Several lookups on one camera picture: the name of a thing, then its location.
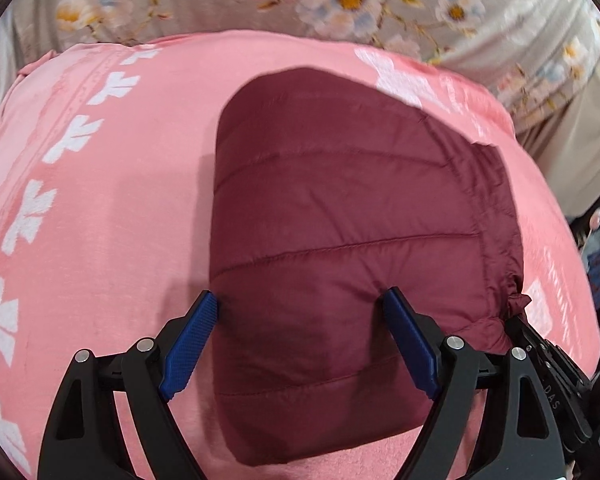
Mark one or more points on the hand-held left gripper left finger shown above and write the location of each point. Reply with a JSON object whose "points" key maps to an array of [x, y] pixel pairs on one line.
{"points": [[190, 345]]}

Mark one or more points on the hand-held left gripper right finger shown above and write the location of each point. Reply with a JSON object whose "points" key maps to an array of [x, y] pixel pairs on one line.
{"points": [[410, 345]]}

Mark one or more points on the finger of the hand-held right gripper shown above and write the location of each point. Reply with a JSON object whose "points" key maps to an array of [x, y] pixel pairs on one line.
{"points": [[560, 390]]}

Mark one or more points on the maroon puffer jacket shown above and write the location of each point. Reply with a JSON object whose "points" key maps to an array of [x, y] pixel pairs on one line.
{"points": [[340, 220]]}

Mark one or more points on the pink printed blanket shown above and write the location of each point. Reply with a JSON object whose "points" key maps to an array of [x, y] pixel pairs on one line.
{"points": [[120, 210]]}

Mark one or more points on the beige cloth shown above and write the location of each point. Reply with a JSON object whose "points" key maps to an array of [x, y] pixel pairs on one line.
{"points": [[570, 160]]}

